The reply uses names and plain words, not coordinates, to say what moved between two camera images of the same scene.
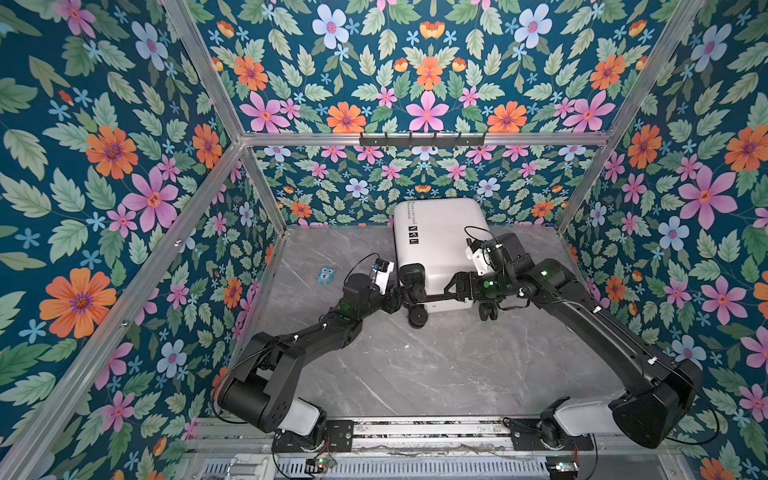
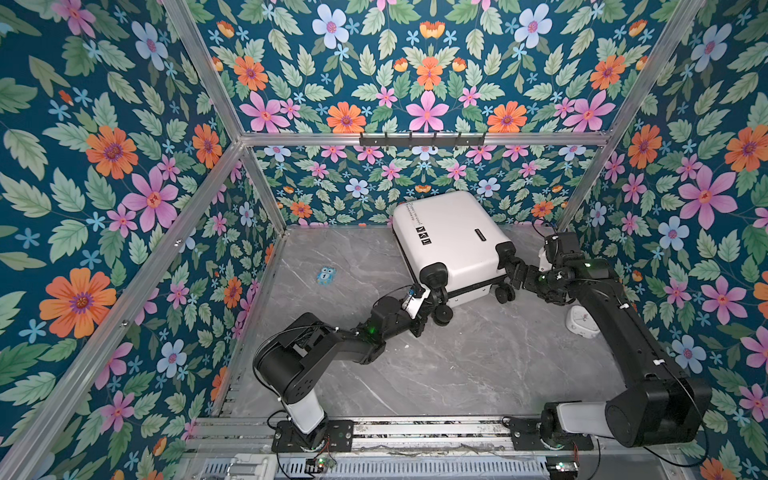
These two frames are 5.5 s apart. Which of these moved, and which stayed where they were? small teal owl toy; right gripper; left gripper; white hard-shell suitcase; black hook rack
Moved: left gripper; white hard-shell suitcase; right gripper
Stayed: small teal owl toy; black hook rack
